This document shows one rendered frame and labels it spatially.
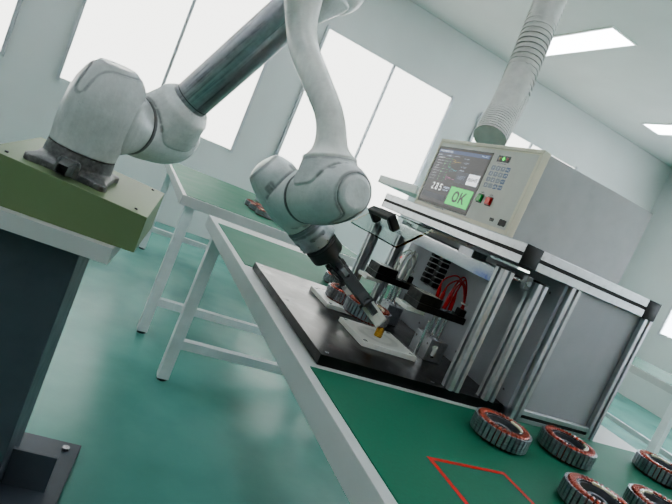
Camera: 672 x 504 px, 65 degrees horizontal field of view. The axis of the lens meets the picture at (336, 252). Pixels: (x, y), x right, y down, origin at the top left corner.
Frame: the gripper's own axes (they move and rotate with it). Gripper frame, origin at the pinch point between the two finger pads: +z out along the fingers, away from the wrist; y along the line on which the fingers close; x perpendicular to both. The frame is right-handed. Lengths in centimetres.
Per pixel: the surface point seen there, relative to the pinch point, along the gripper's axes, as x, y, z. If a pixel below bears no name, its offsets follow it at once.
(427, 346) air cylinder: 6.1, 3.1, 17.0
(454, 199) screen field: 37.1, -13.8, -0.7
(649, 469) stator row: 27, 34, 58
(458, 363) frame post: 6.7, 19.7, 12.7
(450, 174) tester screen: 42.4, -20.7, -3.9
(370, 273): 9.1, -24.1, 6.3
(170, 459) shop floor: -79, -58, 32
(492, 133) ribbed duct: 107, -108, 33
